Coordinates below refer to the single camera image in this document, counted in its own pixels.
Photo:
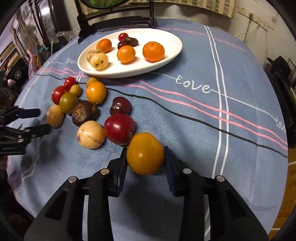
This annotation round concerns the small dark purple plum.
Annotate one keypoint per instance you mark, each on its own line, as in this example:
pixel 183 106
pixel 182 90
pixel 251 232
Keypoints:
pixel 120 105

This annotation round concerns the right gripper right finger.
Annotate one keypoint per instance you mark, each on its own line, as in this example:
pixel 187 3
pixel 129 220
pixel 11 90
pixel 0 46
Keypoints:
pixel 230 216

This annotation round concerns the wall power strip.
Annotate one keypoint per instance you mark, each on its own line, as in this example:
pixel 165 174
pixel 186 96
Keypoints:
pixel 260 21

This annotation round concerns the small orange on plate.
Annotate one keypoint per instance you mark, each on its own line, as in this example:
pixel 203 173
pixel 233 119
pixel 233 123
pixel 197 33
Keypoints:
pixel 105 45

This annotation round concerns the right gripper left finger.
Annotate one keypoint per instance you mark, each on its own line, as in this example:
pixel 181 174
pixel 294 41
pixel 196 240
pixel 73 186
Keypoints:
pixel 62 216

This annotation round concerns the orange mandarin near front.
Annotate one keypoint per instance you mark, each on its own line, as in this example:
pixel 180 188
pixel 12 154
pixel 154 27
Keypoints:
pixel 126 54

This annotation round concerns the dark brown speckled fruit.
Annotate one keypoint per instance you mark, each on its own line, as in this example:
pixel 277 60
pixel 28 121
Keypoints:
pixel 84 111

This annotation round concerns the pale beige small fruit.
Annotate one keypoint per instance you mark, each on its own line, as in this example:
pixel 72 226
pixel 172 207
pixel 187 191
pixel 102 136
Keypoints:
pixel 99 61

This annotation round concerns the large red tomato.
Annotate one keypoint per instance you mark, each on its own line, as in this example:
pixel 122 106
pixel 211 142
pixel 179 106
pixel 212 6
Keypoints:
pixel 57 93

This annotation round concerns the small olive fruit top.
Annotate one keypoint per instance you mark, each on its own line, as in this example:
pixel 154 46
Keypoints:
pixel 90 81

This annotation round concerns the checkered beige curtain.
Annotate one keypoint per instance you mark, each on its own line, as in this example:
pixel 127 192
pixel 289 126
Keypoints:
pixel 225 8

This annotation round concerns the large dark purple fruit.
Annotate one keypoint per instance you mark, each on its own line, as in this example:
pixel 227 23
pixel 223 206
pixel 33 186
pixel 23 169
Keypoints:
pixel 131 41

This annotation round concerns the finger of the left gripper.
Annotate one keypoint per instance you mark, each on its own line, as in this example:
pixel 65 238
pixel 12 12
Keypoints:
pixel 36 131
pixel 9 115

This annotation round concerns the dark purple plum front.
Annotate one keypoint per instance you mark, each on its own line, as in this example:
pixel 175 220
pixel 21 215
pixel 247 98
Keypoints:
pixel 121 44

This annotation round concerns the large beige round fruit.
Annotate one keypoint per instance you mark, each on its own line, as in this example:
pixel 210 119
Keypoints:
pixel 55 116

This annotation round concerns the dark red plum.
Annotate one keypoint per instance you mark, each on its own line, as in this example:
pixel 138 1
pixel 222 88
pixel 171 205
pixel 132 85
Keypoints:
pixel 120 128

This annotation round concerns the olive green tomato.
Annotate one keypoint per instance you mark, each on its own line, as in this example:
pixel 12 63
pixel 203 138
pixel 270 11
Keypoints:
pixel 67 102

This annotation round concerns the pale yellow round fruit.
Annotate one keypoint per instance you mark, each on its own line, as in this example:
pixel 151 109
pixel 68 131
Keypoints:
pixel 91 135

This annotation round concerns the small red tomato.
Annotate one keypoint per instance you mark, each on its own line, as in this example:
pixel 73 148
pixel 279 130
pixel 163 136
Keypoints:
pixel 69 82
pixel 122 36

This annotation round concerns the yellow-orange tomato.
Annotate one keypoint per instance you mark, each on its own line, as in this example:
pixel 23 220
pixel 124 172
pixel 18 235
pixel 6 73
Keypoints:
pixel 145 154

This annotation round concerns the orange fruit upper middle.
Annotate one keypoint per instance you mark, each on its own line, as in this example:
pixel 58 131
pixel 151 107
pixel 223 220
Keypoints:
pixel 96 92

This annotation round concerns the large orange mandarin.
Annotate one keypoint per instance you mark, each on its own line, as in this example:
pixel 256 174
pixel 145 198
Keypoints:
pixel 153 51

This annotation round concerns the blue striped tablecloth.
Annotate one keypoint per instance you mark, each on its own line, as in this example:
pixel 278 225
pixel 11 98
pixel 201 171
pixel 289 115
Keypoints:
pixel 213 106

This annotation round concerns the white oval plate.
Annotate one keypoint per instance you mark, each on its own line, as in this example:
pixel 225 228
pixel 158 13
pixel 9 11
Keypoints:
pixel 115 69

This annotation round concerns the brown potato-like fruit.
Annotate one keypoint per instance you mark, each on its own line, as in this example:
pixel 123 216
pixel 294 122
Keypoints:
pixel 93 52

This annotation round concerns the small yellow-green fruit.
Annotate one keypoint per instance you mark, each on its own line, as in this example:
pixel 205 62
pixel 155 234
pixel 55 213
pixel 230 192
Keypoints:
pixel 76 90

